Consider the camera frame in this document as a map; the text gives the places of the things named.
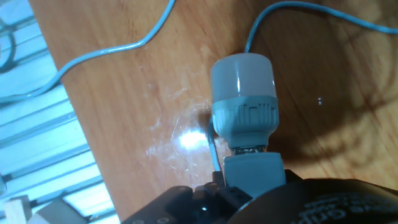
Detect white bulb holder with bulb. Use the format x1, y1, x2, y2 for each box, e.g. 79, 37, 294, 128
210, 52, 287, 198

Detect grey power strip cable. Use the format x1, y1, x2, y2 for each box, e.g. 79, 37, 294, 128
0, 0, 398, 174

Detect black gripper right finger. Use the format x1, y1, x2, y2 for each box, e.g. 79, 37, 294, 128
284, 169, 304, 184

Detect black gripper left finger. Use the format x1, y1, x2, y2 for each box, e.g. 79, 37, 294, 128
121, 170, 253, 224

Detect small plain wooden piece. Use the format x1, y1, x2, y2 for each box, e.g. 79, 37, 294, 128
2, 195, 33, 224

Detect glossy wooden board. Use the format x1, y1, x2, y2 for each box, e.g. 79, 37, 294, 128
27, 0, 398, 222

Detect white house-shaped block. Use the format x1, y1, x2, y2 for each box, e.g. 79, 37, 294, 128
27, 198, 88, 224

